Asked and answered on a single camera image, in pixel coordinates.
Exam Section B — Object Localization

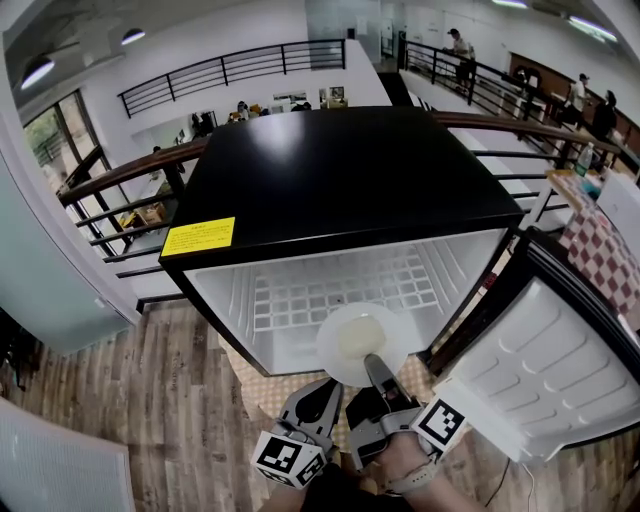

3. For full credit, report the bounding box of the pale green cabinet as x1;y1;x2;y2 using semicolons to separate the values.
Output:
0;149;134;354

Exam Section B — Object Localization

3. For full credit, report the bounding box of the white box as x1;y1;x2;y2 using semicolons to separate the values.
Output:
597;172;640;231

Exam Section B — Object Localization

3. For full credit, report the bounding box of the black metal walkway railing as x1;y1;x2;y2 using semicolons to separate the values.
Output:
403;39;640;176

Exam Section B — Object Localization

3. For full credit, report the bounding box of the black mini fridge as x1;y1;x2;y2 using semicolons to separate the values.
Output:
158;106;525;377

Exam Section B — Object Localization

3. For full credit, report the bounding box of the beige wrist watch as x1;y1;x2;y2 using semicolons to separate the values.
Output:
387;462;439;497

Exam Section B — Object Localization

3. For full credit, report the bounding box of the yellow warning sticker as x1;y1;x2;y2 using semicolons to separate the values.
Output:
160;216;236;258

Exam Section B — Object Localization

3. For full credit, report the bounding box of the cardboard box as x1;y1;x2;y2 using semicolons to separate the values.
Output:
134;202;169;227

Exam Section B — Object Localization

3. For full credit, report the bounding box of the black metal balcony railing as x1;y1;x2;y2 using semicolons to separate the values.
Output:
118;38;347;119

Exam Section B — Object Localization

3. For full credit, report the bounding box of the white round plate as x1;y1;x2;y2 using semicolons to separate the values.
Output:
315;302;411;389

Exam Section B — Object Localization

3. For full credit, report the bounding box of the black framed window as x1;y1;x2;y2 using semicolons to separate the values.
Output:
22;89;119;201

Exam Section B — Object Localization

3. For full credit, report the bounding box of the person's black clothing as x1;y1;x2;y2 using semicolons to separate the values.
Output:
299;462;401;512

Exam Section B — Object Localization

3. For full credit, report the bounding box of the white ribbed panel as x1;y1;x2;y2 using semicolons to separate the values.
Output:
0;397;137;512

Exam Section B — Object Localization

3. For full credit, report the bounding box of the white wire fridge shelf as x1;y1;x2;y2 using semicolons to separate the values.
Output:
252;254;437;332

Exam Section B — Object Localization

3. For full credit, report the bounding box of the red checkered tablecloth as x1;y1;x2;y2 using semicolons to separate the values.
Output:
557;199;640;322

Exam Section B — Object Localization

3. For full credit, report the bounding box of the green plastic bottle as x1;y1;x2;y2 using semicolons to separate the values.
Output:
574;142;596;177

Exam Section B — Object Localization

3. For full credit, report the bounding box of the tan woven round mat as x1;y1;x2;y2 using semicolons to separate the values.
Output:
219;339;441;451

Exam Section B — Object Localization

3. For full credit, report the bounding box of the white-lined fridge door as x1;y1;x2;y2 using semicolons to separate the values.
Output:
432;227;640;464

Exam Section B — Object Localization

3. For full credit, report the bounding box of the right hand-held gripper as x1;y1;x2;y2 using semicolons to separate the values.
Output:
344;353;469;472

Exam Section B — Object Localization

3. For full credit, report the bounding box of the pale bun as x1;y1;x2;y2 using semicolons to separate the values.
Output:
337;315;388;360

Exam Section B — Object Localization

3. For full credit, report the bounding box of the person's right hand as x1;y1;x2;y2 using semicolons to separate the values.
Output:
374;432;437;481

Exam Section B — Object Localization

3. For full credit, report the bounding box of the white cable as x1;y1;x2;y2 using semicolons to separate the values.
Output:
518;460;539;512

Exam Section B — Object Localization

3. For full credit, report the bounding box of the person's right forearm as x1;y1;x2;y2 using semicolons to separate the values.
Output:
399;472;494;512

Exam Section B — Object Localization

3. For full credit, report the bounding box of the wooden board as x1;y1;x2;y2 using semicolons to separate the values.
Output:
544;168;606;211

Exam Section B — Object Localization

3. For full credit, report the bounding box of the wooden handrail balustrade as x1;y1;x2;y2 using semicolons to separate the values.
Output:
57;112;624;279

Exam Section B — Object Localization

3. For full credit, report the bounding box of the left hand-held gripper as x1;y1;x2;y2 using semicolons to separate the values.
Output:
251;377;346;489

